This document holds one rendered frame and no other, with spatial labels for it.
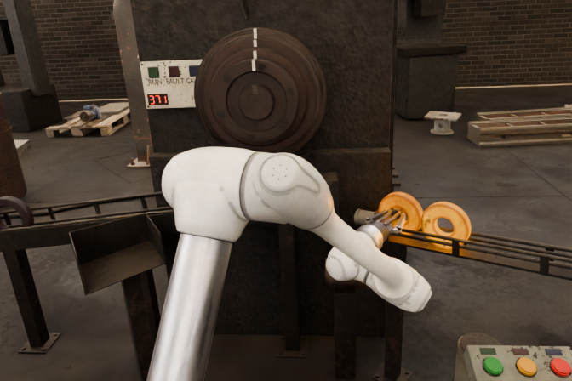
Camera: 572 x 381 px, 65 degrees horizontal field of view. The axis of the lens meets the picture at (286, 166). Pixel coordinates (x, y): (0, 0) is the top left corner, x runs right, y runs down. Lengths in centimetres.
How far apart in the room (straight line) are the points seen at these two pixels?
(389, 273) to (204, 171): 54
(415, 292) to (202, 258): 63
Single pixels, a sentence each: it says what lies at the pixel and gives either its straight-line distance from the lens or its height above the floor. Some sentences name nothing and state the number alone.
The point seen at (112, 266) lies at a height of 60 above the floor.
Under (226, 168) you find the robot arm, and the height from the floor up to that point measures 114.
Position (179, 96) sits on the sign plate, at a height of 110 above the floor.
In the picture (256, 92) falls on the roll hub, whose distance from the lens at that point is 150.
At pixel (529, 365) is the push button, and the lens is 126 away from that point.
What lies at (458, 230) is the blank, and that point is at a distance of 152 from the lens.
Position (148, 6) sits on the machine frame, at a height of 144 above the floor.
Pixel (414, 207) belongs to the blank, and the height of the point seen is 76.
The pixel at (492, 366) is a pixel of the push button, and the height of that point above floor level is 61.
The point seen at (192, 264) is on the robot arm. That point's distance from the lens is 84.
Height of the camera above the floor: 141
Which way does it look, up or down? 20 degrees down
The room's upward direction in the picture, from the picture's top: 3 degrees counter-clockwise
